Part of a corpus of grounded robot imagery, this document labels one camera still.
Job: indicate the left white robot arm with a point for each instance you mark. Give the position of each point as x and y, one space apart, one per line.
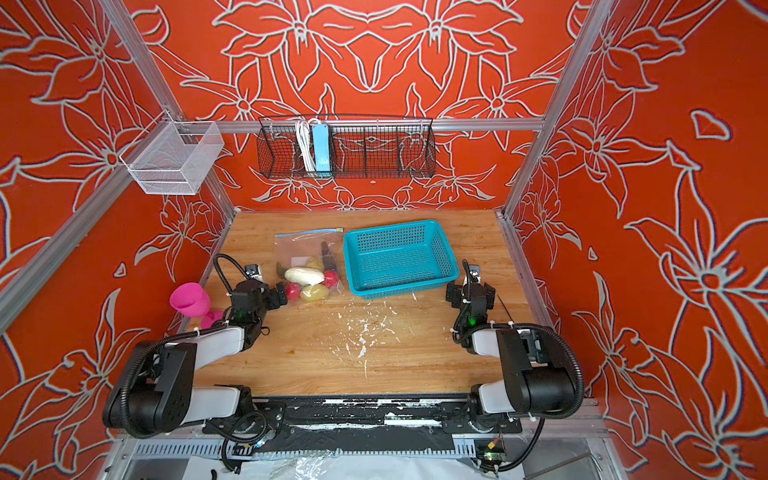
156 391

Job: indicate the black screwdriver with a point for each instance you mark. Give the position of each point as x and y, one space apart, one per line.
510 318

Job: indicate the red apple front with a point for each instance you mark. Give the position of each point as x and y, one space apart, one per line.
331 279

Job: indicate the teal plastic basket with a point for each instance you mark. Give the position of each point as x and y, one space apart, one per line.
398 259

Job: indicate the pink plastic cup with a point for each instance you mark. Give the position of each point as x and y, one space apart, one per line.
191 300

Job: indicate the clear zip top bag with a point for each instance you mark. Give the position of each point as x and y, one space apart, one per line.
295 249

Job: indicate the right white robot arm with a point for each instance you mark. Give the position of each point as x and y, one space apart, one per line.
541 375

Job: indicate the yellow potato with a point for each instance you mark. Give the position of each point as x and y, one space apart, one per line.
314 293

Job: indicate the black wire wall basket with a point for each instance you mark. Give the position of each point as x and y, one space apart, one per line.
361 146

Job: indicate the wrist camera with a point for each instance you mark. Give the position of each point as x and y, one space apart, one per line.
472 273
253 272

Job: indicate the yellow-green pear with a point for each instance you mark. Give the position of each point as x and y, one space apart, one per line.
315 263

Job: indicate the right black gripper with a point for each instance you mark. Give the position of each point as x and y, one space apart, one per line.
455 294

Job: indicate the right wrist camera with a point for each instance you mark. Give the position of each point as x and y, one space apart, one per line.
472 273

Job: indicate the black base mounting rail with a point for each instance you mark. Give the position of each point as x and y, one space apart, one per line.
452 413

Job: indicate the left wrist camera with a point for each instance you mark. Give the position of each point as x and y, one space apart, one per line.
253 272

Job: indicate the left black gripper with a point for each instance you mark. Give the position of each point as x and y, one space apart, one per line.
274 302

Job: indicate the light blue box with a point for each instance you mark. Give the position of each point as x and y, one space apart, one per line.
321 143

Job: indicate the red apple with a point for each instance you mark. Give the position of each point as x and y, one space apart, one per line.
331 279
293 291

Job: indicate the clear plastic wall bin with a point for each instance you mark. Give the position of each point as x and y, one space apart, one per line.
170 162

